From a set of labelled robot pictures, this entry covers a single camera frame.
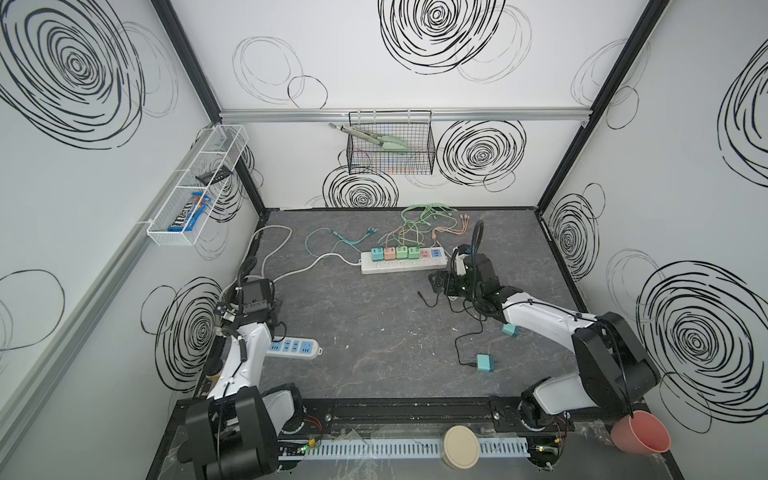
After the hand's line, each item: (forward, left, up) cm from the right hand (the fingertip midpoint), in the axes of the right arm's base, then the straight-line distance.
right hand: (443, 276), depth 89 cm
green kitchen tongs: (+33, +18, +25) cm, 45 cm away
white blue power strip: (-21, +42, -6) cm, 48 cm away
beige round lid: (-42, -1, -3) cm, 42 cm away
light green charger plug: (+11, +13, -3) cm, 17 cm away
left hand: (-13, +53, -2) cm, 55 cm away
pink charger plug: (+11, +16, -3) cm, 20 cm away
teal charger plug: (+9, +21, -2) cm, 23 cm away
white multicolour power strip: (+12, +1, -7) cm, 13 cm away
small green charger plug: (+11, +9, -3) cm, 14 cm away
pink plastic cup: (-38, -39, 0) cm, 55 cm away
